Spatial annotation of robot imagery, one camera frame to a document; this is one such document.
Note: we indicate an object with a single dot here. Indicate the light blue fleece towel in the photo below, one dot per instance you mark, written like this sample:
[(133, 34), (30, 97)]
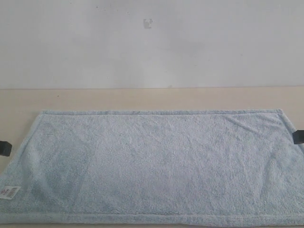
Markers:
[(210, 168)]

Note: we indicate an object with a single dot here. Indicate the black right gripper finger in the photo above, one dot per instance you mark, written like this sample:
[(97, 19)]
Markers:
[(298, 137)]

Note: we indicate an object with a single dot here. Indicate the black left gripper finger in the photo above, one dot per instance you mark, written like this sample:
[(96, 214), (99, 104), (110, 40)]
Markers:
[(5, 148)]

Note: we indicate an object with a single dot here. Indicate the white printed paper label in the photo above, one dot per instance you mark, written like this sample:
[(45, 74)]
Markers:
[(8, 192)]

